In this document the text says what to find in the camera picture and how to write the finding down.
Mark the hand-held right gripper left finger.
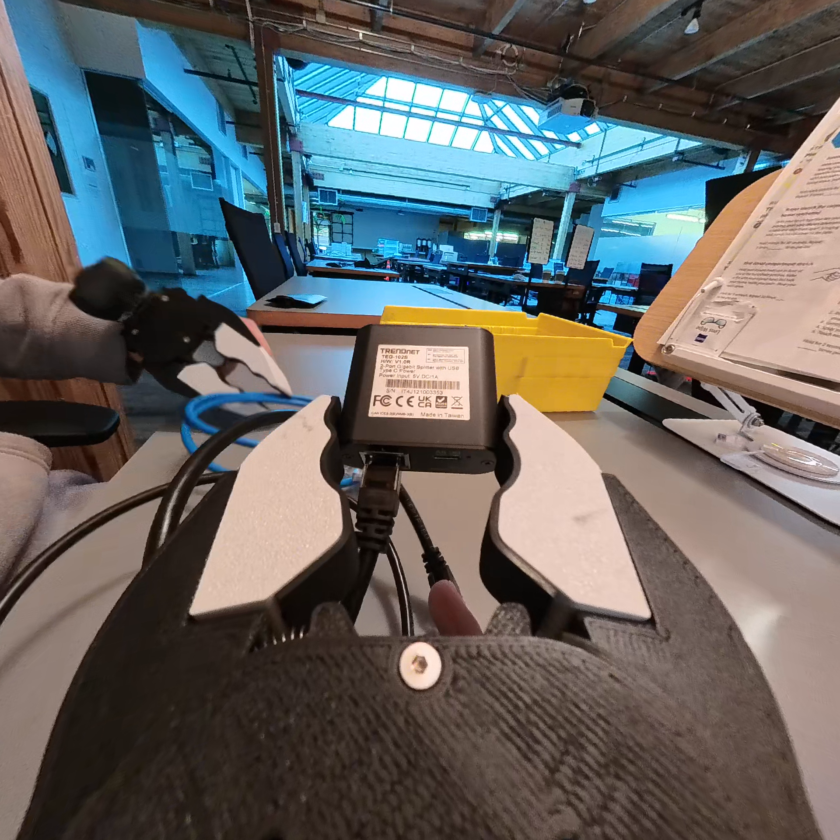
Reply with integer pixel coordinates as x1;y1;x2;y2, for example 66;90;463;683
188;392;362;630

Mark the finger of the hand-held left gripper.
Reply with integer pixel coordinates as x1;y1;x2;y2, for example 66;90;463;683
177;362;275;399
213;319;294;396

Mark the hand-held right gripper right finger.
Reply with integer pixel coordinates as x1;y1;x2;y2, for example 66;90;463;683
478;392;655;636

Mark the blue ethernet cable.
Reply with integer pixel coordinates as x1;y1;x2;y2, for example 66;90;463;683
180;392;361;490

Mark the black ethernet cable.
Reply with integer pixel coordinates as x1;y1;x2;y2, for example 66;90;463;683
0;410;462;632

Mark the black network splitter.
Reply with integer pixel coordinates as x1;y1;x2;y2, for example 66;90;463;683
338;323;504;476

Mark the person's left forearm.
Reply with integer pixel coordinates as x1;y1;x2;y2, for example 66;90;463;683
0;272;143;386

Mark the grey desk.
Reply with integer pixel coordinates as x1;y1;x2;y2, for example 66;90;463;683
0;331;840;840

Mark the person's right hand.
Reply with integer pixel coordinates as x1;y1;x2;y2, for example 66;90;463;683
428;583;484;637

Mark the wood edged table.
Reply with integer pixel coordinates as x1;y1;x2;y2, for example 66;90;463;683
246;276;534;330

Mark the black office chair armrest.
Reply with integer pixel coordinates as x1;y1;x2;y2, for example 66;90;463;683
0;400;123;450

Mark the yellow plastic bin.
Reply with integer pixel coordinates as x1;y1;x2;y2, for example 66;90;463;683
379;305;635;414

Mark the wooden partition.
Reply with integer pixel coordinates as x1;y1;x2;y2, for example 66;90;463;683
0;0;137;481

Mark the round clear lens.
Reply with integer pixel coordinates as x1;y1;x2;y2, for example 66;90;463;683
760;445;840;481

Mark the small clear plastic bag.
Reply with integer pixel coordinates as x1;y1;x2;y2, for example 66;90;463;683
659;304;757;360

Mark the wooden document stand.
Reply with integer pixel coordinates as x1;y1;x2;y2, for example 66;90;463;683
633;115;840;527

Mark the printed paper sheet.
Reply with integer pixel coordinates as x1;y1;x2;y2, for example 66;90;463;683
718;112;840;383

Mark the black monitor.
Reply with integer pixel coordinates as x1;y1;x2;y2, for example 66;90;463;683
705;167;783;232

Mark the ceiling projector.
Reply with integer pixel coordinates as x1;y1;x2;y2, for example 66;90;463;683
538;82;599;137

